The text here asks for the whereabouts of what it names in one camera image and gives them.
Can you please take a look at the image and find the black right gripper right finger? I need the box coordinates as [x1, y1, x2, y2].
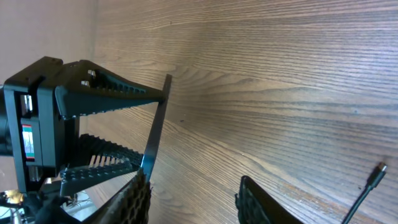
[235, 175, 302, 224]

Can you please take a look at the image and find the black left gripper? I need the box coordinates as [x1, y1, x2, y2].
[1, 57, 165, 215]

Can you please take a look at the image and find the black USB charging cable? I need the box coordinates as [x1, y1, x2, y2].
[341, 162, 388, 224]

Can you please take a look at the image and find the Samsung Galaxy smartphone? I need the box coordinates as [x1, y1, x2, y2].
[141, 74, 172, 182]

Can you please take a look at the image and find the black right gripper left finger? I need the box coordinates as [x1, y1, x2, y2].
[83, 169, 151, 224]

